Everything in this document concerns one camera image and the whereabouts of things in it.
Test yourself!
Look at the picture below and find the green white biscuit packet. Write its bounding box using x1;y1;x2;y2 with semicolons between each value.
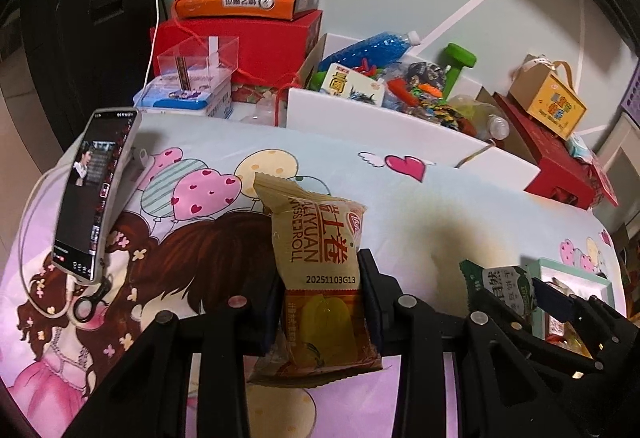
459;259;537;319

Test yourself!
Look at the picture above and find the beige egg roll packet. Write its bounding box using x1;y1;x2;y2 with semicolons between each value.
250;173;382;388

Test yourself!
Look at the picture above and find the white tray with teal rim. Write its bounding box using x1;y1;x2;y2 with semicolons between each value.
521;256;615;340

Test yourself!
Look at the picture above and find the cartoon print tablecloth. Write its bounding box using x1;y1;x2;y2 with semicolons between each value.
1;114;626;437

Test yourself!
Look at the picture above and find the pink patterned box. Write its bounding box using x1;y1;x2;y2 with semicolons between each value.
589;153;618;207

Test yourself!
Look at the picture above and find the large red gift box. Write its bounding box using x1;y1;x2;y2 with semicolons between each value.
492;93;598;210

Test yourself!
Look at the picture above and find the blue tissue pack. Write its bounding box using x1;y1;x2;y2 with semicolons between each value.
566;133;593;164

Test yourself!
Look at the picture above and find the clear plastic bottle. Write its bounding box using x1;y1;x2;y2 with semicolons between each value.
449;95;511;141

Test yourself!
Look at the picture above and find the smartphone in white case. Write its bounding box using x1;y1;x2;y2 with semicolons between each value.
52;108;141;284

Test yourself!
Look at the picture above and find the blue wet wipes pack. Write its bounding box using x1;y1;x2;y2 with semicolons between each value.
134;70;232;119

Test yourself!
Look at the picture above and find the white toy storage box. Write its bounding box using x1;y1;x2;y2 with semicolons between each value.
284;32;542;193

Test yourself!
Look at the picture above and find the purple plastic basket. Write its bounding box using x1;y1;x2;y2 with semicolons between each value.
620;61;640;126

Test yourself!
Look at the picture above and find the white card box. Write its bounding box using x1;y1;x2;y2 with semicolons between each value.
320;64;385;107

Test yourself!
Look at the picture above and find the clear acrylic box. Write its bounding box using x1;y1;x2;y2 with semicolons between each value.
156;36;239;91

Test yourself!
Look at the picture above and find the red box on left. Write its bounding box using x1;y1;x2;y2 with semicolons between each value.
149;9;323;86

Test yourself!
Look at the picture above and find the green dumbbell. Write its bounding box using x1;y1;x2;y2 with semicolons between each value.
442;43;477;99

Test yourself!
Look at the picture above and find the blue bead bottle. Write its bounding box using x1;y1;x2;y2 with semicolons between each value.
318;31;421;71

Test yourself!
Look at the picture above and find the orange box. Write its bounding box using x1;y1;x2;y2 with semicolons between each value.
172;0;320;21

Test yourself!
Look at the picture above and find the white charging cable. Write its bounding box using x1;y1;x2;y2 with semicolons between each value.
17;162;112;325

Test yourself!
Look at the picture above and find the yellow gift box with handle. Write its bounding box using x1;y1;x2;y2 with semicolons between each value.
509;55;588;140

